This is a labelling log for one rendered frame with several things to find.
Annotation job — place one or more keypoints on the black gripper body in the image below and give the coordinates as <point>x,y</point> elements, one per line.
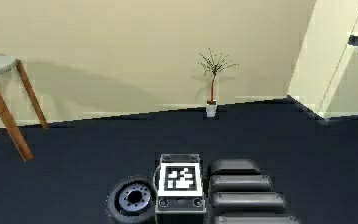
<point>132,200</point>

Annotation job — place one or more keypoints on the thin house plant white pot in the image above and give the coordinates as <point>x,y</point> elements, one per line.
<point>212,83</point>

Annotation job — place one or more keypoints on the white room door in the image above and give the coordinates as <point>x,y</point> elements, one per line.
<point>345,66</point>

